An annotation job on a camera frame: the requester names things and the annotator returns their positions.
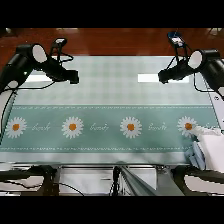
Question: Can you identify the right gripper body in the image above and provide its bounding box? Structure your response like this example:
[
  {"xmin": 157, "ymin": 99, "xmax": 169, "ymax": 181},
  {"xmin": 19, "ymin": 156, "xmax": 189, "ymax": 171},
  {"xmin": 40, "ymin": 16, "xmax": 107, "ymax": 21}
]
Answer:
[{"xmin": 157, "ymin": 67, "xmax": 183, "ymax": 85}]

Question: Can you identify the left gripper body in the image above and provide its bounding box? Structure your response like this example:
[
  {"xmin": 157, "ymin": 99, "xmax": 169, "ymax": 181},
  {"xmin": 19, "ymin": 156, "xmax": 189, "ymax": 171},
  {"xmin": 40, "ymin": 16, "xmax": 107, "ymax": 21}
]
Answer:
[{"xmin": 61, "ymin": 69, "xmax": 81, "ymax": 85}]

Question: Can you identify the white T-shirt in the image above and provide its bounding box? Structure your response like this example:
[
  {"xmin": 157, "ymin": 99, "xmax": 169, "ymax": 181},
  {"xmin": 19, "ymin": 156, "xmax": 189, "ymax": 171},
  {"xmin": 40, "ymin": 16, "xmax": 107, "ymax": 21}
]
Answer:
[{"xmin": 190, "ymin": 125, "xmax": 224, "ymax": 174}]

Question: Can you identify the blue round object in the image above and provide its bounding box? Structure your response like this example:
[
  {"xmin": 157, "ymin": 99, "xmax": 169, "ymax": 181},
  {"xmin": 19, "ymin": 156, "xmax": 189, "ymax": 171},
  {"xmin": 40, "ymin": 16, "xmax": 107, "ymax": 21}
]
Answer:
[{"xmin": 167, "ymin": 31, "xmax": 183, "ymax": 43}]

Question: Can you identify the black cable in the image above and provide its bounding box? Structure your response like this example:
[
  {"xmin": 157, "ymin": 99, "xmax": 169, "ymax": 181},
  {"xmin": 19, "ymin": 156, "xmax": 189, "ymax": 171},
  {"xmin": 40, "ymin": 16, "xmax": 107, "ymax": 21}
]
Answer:
[{"xmin": 52, "ymin": 179, "xmax": 86, "ymax": 197}]

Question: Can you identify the silver frame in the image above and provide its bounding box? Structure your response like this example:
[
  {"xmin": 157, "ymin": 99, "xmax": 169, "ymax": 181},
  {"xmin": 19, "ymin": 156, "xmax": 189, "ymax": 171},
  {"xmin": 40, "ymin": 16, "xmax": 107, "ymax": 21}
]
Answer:
[{"xmin": 0, "ymin": 161, "xmax": 224, "ymax": 197}]

